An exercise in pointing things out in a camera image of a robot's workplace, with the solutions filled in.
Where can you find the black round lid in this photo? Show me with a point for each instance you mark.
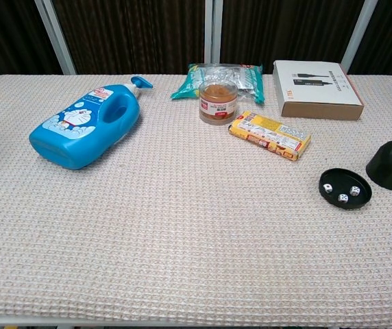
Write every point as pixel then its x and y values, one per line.
pixel 340 180

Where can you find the beige waffle tablecloth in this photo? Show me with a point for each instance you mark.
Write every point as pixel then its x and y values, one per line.
pixel 182 222

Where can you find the clear round jar brown contents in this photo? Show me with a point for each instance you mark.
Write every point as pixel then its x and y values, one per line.
pixel 217 103

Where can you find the teal snack bag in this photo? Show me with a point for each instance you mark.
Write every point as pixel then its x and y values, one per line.
pixel 185 87

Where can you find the yellow snack box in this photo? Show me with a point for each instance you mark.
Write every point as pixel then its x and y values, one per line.
pixel 271 135

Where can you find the blue pump bottle with cartoon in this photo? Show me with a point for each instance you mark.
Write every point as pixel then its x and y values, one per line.
pixel 79 137

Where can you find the small white die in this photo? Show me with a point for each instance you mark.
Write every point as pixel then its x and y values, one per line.
pixel 355 191
pixel 343 198
pixel 327 188

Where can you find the dark brown curtain panel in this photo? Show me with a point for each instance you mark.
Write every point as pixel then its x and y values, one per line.
pixel 131 34
pixel 391 37
pixel 285 31
pixel 7 37

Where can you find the white partition frame post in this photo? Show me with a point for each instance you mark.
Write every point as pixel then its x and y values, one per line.
pixel 57 37
pixel 358 34
pixel 213 31

